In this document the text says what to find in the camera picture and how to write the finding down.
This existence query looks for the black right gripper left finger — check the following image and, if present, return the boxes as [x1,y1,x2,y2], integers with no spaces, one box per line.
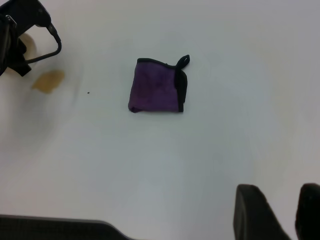
[232,183,293,240]

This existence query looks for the purple cloth with black trim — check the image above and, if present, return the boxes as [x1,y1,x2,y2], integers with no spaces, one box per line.
[127,54,191,115]

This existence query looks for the brown coffee spill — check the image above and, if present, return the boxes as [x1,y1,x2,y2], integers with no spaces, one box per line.
[31,69,66,95]

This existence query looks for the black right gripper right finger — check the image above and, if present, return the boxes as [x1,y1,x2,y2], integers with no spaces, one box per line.
[294,183,320,240]

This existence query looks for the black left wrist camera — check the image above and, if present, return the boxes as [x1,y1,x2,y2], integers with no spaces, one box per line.
[0,0,53,29]

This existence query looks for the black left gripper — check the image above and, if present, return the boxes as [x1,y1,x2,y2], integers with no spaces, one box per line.
[0,14,32,77]

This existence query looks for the black left camera cable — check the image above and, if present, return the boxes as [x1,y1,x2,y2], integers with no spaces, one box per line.
[24,23,63,63]

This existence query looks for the white paper coffee cup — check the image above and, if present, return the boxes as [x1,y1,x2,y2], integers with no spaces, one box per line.
[19,33,39,65]

